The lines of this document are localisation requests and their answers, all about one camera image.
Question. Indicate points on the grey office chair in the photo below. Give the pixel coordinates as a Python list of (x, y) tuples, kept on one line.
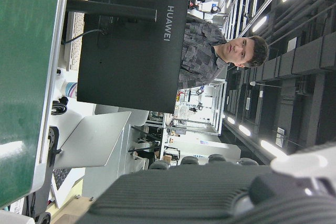
[(217, 158), (190, 160), (249, 161), (160, 165)]

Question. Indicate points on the person in grey patterned shirt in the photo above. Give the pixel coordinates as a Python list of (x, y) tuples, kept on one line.
[(202, 56)]

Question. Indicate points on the black round flange disc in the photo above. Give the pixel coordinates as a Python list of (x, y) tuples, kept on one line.
[(53, 136)]

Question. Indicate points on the silver laptop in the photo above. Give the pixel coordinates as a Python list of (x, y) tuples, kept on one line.
[(94, 140)]

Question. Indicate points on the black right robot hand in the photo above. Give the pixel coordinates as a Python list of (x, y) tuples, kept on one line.
[(183, 195)]

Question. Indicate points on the white keyboard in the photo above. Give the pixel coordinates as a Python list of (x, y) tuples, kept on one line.
[(76, 51)]

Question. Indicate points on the white teal striped cup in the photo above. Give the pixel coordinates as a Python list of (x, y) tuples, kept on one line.
[(70, 89)]

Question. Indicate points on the green conveyor belt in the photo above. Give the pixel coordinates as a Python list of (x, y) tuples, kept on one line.
[(21, 64)]

